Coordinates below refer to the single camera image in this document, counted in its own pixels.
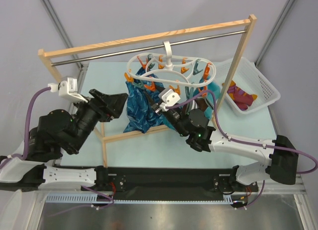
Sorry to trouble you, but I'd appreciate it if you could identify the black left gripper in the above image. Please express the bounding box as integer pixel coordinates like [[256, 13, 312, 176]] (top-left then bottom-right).
[[71, 89, 130, 153]]

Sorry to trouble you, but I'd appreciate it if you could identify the brown grey sock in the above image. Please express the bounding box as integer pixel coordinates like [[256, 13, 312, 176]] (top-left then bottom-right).
[[182, 97, 214, 119]]

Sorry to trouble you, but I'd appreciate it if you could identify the white round clip hanger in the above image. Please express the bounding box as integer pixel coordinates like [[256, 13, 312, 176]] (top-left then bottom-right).
[[124, 41, 217, 88]]

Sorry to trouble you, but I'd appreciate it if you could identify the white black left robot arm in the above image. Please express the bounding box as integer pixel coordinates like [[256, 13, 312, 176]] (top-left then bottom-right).
[[0, 89, 128, 192]]

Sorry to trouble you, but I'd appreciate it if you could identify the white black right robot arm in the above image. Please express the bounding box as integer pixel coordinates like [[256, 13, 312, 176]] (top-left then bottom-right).
[[146, 89, 299, 191]]

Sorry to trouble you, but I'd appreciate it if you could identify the socks pile in basket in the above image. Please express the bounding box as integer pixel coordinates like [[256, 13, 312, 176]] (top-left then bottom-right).
[[227, 81, 258, 111]]

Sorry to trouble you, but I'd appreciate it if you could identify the dark blue patterned cloth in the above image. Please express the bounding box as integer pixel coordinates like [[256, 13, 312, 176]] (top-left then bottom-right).
[[124, 79, 173, 134]]

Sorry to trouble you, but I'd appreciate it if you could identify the teal plain cloth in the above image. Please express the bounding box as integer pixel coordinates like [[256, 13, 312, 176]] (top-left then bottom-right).
[[205, 82, 221, 105]]

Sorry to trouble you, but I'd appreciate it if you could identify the steel hanging rod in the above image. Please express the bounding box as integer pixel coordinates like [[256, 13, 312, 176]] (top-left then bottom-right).
[[51, 30, 246, 67]]

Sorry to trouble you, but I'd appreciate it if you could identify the white perforated plastic basket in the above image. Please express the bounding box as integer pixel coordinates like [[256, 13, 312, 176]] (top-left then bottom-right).
[[225, 57, 281, 116]]

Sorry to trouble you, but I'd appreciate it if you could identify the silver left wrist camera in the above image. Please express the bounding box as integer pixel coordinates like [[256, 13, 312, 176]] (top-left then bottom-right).
[[58, 77, 88, 103]]

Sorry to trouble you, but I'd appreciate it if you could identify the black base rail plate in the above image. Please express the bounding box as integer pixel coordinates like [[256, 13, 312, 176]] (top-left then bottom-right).
[[91, 166, 261, 206]]

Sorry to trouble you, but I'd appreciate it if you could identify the white toothed cable strip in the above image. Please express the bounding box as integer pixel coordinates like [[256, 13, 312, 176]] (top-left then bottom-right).
[[46, 191, 249, 205]]

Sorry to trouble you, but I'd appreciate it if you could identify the wooden clothes rack frame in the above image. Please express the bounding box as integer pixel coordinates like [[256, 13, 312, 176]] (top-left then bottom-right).
[[38, 14, 258, 168]]

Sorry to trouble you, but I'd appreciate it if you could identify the aluminium table frame rail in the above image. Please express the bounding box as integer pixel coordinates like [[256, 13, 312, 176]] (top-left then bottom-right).
[[38, 176, 306, 195]]

